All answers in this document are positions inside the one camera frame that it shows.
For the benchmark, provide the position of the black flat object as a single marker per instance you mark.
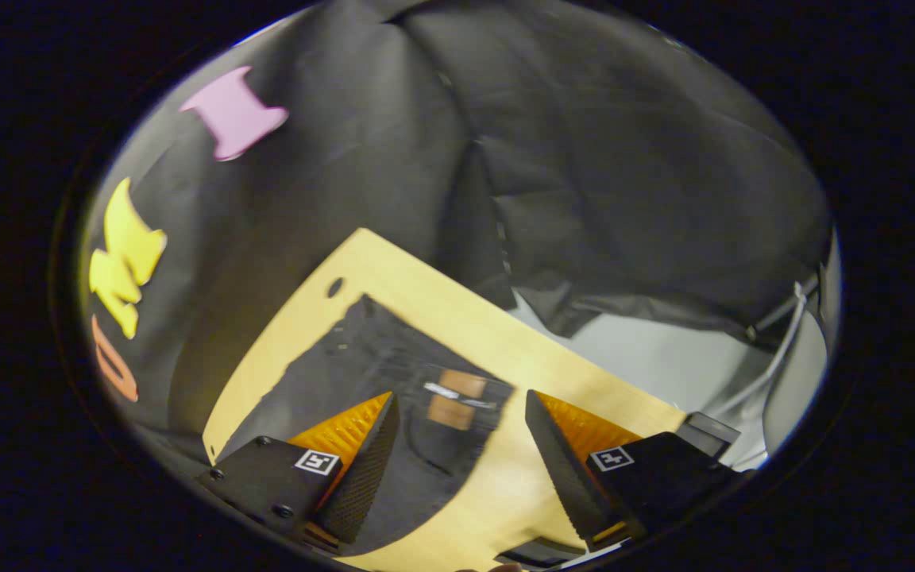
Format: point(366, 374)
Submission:
point(541, 552)

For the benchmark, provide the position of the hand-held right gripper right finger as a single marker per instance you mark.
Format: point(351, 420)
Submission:
point(565, 477)

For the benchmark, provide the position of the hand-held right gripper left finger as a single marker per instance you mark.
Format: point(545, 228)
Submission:
point(366, 477)

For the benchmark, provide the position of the dark grey jeans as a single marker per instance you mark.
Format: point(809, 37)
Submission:
point(394, 357)

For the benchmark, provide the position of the black backdrop cloth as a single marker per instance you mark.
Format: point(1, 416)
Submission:
point(584, 159)

